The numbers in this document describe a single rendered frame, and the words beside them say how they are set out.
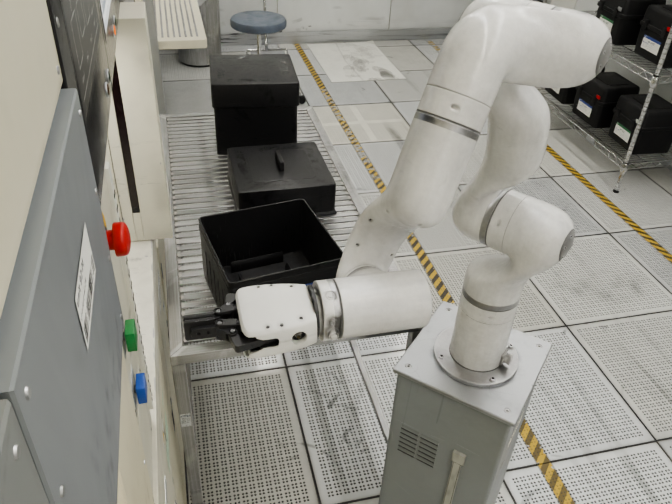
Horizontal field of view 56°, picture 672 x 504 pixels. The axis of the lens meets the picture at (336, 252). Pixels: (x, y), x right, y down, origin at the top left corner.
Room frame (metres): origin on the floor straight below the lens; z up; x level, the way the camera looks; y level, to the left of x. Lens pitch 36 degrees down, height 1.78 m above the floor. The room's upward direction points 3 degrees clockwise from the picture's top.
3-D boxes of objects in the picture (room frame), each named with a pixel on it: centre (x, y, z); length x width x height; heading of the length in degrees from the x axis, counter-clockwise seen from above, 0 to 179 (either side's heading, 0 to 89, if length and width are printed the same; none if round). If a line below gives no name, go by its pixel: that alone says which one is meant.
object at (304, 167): (1.70, 0.18, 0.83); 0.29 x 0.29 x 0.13; 16
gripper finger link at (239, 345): (0.61, 0.10, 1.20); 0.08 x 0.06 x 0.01; 147
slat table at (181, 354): (1.69, 0.24, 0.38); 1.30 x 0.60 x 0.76; 16
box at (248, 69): (2.09, 0.32, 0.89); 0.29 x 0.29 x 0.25; 12
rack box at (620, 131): (3.47, -1.74, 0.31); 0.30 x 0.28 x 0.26; 14
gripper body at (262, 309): (0.64, 0.07, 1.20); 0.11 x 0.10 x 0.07; 106
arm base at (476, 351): (1.04, -0.33, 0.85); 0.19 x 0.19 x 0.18
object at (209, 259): (1.22, 0.16, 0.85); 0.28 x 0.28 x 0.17; 25
